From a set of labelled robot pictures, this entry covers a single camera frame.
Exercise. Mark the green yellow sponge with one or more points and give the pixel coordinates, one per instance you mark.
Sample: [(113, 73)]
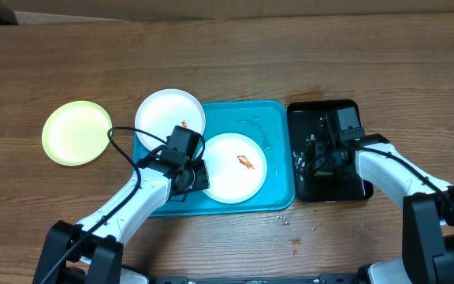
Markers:
[(320, 173)]

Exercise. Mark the white plate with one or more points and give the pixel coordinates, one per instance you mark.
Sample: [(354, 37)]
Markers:
[(162, 111), (236, 166)]

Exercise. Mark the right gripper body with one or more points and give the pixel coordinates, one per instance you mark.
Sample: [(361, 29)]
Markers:
[(328, 162)]

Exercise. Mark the teal plastic tray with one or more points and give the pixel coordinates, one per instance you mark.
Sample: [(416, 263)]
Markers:
[(265, 123)]

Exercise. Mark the light green plate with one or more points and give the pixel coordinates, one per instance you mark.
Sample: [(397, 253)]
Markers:
[(76, 133)]

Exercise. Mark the black plastic tray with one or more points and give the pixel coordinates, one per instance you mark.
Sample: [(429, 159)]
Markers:
[(310, 121)]

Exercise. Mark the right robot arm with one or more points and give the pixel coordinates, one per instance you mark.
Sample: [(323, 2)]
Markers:
[(427, 204)]

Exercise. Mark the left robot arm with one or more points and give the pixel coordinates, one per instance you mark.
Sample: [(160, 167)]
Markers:
[(91, 250)]

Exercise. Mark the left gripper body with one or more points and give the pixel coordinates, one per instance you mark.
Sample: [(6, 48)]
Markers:
[(199, 178)]

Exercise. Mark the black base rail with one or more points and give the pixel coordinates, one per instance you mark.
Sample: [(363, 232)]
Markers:
[(250, 280)]

